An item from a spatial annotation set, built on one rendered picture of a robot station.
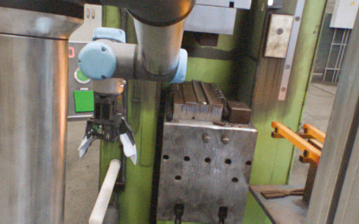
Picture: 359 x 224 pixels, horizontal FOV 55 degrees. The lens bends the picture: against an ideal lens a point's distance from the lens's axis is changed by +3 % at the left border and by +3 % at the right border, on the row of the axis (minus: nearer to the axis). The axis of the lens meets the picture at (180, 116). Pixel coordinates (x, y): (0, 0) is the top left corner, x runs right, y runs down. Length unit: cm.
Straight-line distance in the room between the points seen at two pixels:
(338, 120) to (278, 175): 155
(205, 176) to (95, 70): 85
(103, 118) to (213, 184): 73
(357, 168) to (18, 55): 29
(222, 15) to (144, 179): 84
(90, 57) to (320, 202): 56
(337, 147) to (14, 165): 29
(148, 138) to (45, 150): 122
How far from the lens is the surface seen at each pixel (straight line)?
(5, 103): 36
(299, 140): 124
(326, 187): 20
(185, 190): 146
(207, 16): 132
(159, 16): 40
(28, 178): 38
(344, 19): 838
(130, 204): 174
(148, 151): 160
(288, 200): 142
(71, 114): 122
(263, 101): 157
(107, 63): 69
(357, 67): 19
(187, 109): 138
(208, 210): 152
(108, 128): 84
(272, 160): 169
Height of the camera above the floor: 135
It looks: 18 degrees down
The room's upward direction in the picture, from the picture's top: 5 degrees clockwise
